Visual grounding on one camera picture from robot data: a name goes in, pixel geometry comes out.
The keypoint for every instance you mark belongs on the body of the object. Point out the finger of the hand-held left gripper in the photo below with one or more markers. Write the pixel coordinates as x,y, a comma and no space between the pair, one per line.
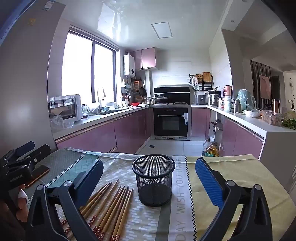
41,151
23,147

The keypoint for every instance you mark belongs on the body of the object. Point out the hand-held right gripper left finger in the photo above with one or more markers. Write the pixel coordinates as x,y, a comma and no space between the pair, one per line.
90,180

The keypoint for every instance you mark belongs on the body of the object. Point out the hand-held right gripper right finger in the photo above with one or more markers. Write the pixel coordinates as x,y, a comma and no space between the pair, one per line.
208,183

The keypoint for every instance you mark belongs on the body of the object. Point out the bunch of wooden chopsticks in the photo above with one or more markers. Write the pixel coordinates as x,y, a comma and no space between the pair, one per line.
115,208

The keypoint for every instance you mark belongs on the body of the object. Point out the black mesh holder cup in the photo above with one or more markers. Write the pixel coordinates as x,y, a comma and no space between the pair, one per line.
153,183

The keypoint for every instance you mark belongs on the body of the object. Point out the person's left hand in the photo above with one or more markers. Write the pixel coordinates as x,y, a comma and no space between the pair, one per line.
22,208

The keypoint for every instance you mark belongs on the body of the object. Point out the black smartphone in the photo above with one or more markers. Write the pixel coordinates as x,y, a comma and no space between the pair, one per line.
38,175

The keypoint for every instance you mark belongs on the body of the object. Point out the yellow cooking oil bottle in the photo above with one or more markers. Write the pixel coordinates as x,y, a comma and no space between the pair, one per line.
212,151

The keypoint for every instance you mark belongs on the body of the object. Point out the clear plastic bag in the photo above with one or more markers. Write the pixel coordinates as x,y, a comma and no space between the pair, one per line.
59,124

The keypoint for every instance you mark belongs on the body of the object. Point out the printed yellow-green tablecloth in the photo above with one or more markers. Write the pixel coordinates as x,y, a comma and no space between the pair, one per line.
242,166

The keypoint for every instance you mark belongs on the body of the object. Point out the pink kitchen cabinet run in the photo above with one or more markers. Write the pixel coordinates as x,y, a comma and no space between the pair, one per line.
242,139
104,134

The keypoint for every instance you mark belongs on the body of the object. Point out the white microwave oven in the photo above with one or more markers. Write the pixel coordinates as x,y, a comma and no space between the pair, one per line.
66,109

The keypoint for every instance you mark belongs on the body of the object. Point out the glass kettle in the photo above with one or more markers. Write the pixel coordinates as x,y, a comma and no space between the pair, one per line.
85,111

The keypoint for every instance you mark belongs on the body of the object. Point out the grey refrigerator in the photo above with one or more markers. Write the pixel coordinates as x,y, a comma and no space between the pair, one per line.
25,81

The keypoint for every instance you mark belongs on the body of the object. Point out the built-in black oven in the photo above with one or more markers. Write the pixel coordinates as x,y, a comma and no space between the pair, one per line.
171,122

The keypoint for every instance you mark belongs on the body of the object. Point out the kitchen faucet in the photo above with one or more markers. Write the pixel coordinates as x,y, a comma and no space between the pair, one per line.
101,97

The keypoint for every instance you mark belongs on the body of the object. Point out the white bowl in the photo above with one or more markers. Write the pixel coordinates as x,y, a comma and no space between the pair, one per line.
252,114

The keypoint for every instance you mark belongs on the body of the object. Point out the steel thermos flask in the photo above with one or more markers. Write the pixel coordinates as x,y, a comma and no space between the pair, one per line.
237,106

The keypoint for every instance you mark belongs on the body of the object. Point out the silver rice cooker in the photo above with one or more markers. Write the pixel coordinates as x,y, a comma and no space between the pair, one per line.
201,99

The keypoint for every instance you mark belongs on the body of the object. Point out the stainless steel stock pot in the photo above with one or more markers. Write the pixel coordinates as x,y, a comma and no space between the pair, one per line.
214,99

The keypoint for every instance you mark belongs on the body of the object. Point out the clear plastic container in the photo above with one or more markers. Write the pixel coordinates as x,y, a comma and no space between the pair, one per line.
271,118

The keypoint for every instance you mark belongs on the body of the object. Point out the kitchen window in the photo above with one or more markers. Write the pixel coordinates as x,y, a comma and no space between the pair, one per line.
78,67

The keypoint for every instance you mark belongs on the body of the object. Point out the green covered appliance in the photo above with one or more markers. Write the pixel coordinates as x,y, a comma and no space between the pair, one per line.
245,98

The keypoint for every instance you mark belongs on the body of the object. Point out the pink kettle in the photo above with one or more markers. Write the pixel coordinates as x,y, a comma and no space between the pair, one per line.
227,91

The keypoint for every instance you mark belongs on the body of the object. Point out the woven bamboo basket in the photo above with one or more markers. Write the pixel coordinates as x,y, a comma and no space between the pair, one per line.
138,98

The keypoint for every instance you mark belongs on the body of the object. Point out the wok with lid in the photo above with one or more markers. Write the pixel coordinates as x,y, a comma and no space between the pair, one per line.
161,99

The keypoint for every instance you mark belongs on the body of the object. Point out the black range hood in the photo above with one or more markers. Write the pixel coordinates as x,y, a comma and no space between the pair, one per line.
172,92

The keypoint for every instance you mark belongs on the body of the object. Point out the green leafy vegetables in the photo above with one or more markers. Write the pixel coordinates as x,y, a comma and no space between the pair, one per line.
290,124

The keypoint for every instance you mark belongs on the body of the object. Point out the hanging frying pan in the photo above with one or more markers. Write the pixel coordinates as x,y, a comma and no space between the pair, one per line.
142,91

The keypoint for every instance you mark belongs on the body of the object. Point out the wooden cutting board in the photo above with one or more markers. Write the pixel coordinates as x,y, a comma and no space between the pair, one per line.
207,77

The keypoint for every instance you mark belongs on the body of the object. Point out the white gas water heater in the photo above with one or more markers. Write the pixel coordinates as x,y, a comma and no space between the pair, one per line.
129,64

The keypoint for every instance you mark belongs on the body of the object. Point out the ceiling light panel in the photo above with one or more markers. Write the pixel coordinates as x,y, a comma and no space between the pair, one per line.
161,30

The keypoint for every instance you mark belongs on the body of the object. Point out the black wall rack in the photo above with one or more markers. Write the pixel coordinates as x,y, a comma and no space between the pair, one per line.
198,81

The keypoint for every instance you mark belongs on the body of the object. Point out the striped wall panel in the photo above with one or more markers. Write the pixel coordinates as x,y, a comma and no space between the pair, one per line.
254,83

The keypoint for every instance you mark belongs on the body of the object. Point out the framed wall painting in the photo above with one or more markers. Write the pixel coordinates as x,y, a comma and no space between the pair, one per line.
264,87

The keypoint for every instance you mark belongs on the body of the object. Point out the pink wall cabinet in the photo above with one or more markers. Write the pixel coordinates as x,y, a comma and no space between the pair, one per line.
146,59

